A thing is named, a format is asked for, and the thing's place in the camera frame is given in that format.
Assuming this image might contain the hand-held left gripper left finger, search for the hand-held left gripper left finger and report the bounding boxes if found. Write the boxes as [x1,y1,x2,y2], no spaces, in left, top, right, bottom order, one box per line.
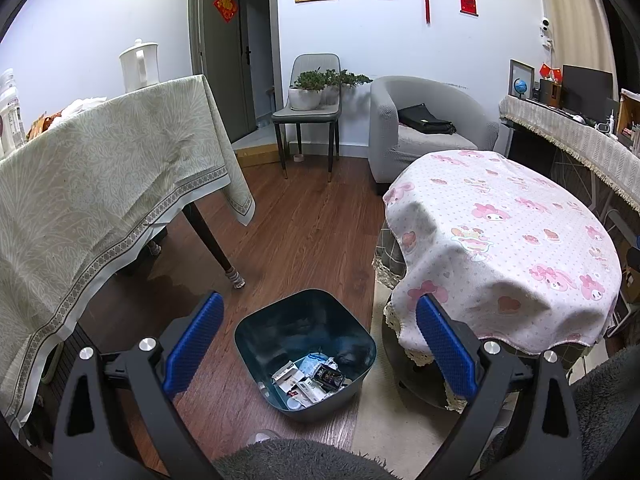
[52,290,226,480]

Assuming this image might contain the brown wooden box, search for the brown wooden box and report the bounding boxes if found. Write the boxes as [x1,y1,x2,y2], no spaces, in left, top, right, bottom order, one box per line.
[537,79,563,108]

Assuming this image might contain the dark wooden dining table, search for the dark wooden dining table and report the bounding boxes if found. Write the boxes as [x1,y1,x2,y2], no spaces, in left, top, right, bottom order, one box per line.
[120,200,248,291]

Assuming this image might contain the orange snack packet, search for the orange snack packet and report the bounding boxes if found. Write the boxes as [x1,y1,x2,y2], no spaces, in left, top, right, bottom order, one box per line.
[27,112,63,138]

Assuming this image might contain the grey green door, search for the grey green door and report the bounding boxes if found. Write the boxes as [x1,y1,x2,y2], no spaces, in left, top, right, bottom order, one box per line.
[189,0,281,146]

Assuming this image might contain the white plastic bag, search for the white plastic bag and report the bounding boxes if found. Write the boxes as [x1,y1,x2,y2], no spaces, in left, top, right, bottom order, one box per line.
[62,96,108,116]

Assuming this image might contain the picture frame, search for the picture frame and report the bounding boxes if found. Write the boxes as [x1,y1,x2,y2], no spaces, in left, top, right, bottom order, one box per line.
[508,59,536,98]

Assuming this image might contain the white kettle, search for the white kettle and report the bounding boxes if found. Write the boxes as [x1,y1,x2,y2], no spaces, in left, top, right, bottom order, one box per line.
[119,39,161,93]

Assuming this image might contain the black monitor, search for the black monitor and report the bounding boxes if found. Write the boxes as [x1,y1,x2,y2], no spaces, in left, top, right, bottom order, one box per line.
[561,65,614,118]

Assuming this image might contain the beige floor rug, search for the beige floor rug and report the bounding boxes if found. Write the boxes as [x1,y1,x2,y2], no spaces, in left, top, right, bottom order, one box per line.
[347,280,481,466]

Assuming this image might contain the white red packaging card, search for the white red packaging card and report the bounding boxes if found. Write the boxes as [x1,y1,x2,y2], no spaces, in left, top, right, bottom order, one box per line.
[271,360,326,405]

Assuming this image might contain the black bag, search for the black bag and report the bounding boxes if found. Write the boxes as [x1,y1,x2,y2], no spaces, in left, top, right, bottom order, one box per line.
[397,103,457,136]

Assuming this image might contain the blue tissue pack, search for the blue tissue pack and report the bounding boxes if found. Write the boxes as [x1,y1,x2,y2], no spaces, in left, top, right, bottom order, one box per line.
[300,352,336,376]

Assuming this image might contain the brown cardboard box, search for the brown cardboard box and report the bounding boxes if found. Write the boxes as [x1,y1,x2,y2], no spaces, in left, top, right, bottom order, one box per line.
[617,88,640,153]

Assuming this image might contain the grey fleece pants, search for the grey fleece pants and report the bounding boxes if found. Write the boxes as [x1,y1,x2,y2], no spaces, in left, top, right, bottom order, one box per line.
[215,344,640,480]

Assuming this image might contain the beige fringed desk cloth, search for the beige fringed desk cloth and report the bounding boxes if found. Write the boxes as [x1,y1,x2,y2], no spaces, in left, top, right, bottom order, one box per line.
[499,95,640,216]

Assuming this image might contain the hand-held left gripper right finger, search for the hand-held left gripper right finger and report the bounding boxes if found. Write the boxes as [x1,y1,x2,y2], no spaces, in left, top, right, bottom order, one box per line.
[415,293,586,480]

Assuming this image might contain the grey dining chair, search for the grey dining chair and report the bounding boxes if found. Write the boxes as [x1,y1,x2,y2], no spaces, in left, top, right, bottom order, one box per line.
[271,53,342,182]

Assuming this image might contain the potted green plant white pot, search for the potted green plant white pot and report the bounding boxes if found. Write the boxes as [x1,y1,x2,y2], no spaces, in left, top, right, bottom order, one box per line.
[288,70,326,112]
[322,69,373,106]

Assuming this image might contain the round table pink cloth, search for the round table pink cloth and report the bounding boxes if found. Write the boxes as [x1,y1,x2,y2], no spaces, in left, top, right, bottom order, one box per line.
[382,149,622,356]

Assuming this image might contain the grey armchair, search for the grey armchair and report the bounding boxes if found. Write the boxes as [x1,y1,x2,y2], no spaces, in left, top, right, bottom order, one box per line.
[369,76,501,197]

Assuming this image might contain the clear plastic bottle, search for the clear plastic bottle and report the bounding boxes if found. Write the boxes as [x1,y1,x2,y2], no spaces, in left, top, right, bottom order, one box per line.
[0,69,26,156]

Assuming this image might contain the dark teal trash bin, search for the dark teal trash bin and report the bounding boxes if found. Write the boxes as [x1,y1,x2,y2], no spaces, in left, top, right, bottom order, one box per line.
[234,288,377,422]

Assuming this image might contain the black pouch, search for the black pouch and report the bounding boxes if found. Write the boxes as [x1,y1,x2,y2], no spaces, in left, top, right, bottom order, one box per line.
[312,364,346,391]

